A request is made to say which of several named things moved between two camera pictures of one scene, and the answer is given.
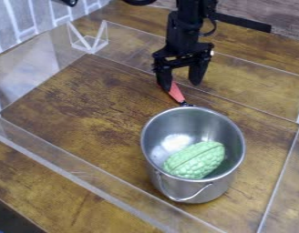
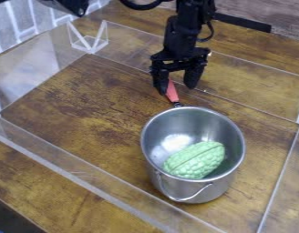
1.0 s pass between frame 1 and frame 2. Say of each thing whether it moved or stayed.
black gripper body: stayed
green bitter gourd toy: stayed
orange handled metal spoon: moved
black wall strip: stayed
